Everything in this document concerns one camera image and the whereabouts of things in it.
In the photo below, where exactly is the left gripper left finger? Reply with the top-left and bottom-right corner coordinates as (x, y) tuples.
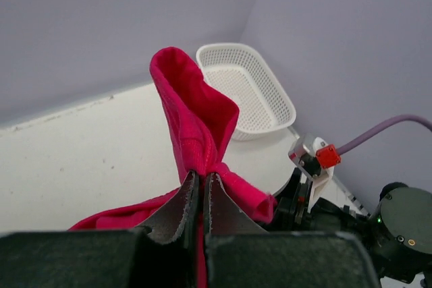
(134, 171), (200, 287)

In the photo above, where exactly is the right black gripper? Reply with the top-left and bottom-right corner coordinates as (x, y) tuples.
(271, 167), (313, 231)

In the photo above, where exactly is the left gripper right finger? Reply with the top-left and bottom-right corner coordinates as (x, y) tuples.
(203, 173), (268, 287)

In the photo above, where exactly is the pink red t shirt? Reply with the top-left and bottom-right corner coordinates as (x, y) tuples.
(67, 46), (278, 288)

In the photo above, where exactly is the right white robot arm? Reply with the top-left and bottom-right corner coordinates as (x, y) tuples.
(266, 168), (431, 287)

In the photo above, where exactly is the white plastic basket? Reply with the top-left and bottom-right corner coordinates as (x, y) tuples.
(196, 42), (296, 141)

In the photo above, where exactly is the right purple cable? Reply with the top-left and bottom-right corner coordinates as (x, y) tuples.
(336, 114), (432, 156)

